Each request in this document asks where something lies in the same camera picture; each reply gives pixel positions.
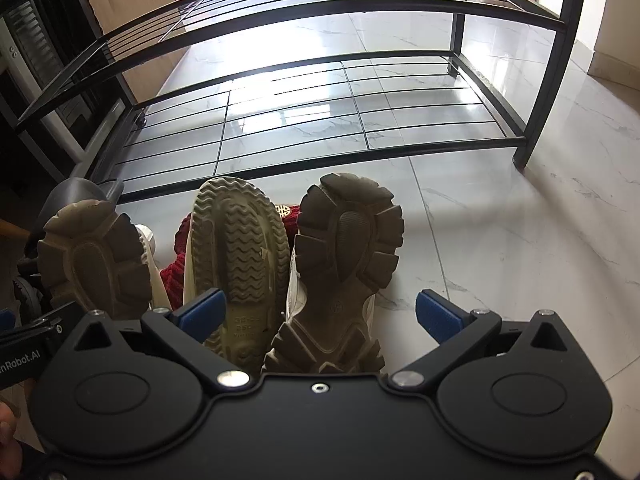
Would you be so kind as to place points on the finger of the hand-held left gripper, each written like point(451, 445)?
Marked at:
point(35, 332)

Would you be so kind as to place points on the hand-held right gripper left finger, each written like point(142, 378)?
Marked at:
point(202, 312)

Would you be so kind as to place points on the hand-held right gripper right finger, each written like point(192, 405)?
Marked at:
point(442, 317)

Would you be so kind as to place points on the beige slipper with wavy sole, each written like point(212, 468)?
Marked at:
point(235, 240)

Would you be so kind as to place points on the beige chunky sneaker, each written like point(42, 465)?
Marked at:
point(345, 240)
point(95, 260)

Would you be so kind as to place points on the black metal shoe rack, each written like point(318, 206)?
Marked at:
point(546, 85)

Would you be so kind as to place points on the person's left hand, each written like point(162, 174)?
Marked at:
point(6, 425)

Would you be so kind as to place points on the black caster wheel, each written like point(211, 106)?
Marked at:
point(29, 294)

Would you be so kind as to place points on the red knit slipper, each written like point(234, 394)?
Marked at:
point(175, 280)

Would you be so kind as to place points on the grey plastic chair base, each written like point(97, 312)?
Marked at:
point(80, 191)

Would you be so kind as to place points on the light wooden cabinet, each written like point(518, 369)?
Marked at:
point(130, 0)

